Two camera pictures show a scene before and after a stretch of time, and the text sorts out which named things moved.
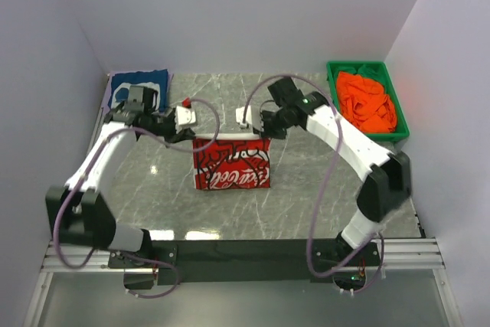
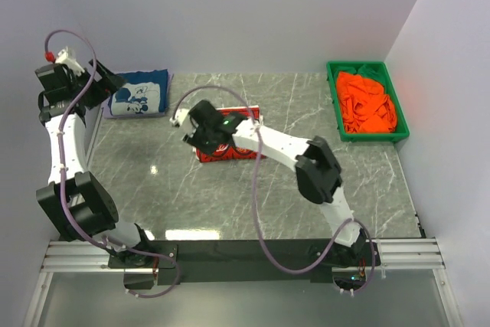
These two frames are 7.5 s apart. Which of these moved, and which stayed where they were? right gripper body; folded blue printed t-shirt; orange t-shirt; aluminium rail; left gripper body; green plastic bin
Moved: right gripper body; left gripper body
Stayed: orange t-shirt; aluminium rail; green plastic bin; folded blue printed t-shirt
